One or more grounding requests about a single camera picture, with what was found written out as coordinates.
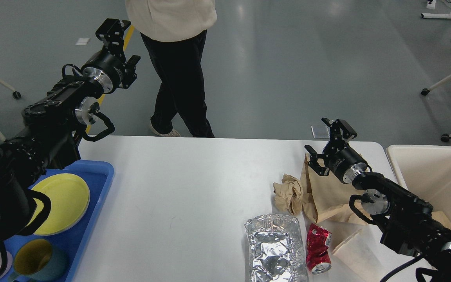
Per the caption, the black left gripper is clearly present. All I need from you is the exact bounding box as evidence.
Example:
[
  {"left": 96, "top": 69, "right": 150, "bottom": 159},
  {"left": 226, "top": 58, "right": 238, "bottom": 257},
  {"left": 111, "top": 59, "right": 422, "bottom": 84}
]
[{"left": 81, "top": 18, "right": 140, "bottom": 94}]

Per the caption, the aluminium foil tray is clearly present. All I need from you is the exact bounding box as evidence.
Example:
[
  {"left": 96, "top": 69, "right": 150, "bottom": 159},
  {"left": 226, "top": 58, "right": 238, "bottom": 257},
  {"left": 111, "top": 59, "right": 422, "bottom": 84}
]
[{"left": 244, "top": 213, "right": 309, "bottom": 282}]

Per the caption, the brown paper bag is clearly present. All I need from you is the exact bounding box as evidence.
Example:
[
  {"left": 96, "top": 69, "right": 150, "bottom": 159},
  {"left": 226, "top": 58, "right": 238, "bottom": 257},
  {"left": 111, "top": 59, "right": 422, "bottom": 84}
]
[{"left": 300, "top": 153, "right": 367, "bottom": 225}]

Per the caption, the crumpled brown paper ball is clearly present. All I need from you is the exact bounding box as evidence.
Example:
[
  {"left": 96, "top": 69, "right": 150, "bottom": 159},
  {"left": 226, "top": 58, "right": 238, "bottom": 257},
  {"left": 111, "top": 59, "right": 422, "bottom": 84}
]
[{"left": 273, "top": 174, "right": 303, "bottom": 216}]

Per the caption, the yellow plastic plate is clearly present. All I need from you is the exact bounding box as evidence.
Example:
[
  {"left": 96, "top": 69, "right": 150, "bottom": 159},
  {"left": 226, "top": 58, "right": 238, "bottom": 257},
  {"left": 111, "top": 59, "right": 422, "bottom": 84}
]
[{"left": 31, "top": 173, "right": 90, "bottom": 236}]

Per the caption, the blue plastic tray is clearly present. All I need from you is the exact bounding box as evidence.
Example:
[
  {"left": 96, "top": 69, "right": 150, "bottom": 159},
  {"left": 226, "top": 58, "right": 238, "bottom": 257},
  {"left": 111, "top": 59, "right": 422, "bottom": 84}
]
[{"left": 0, "top": 159, "right": 114, "bottom": 282}]

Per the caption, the white paper cup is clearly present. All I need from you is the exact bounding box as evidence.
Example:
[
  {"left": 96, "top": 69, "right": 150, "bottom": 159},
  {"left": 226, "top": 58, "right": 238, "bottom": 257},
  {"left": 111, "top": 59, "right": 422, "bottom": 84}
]
[{"left": 332, "top": 229, "right": 387, "bottom": 282}]

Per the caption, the beige plastic bin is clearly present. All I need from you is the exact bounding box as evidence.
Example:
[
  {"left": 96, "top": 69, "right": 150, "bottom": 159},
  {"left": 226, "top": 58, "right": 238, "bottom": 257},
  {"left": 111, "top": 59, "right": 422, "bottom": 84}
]
[{"left": 386, "top": 145, "right": 451, "bottom": 222}]

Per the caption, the person in black trousers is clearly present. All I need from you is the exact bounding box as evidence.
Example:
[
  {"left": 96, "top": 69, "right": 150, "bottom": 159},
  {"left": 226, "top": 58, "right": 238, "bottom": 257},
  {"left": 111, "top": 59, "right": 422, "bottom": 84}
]
[{"left": 125, "top": 0, "right": 218, "bottom": 138}]

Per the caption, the crushed red soda can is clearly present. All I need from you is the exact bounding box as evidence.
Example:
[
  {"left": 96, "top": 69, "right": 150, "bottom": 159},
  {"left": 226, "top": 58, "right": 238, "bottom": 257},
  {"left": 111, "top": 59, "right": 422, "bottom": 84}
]
[{"left": 306, "top": 223, "right": 332, "bottom": 275}]

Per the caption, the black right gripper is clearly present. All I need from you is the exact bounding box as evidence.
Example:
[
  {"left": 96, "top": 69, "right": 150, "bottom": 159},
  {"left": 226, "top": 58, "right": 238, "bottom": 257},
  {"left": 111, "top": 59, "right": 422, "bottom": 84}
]
[{"left": 305, "top": 117, "right": 368, "bottom": 184}]

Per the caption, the dark teal mug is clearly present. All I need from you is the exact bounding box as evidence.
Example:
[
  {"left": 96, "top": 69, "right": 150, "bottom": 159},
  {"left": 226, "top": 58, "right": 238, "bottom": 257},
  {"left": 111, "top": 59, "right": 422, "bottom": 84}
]
[{"left": 7, "top": 239, "right": 69, "bottom": 282}]

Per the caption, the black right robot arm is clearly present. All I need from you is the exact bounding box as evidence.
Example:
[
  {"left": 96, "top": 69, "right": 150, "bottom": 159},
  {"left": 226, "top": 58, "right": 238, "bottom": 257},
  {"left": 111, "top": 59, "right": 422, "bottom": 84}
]
[{"left": 305, "top": 118, "right": 451, "bottom": 282}]

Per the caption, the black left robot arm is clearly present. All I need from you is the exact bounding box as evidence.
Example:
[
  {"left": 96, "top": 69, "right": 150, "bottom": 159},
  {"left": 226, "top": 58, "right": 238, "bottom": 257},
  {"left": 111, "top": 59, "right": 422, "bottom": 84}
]
[{"left": 0, "top": 18, "right": 140, "bottom": 277}]

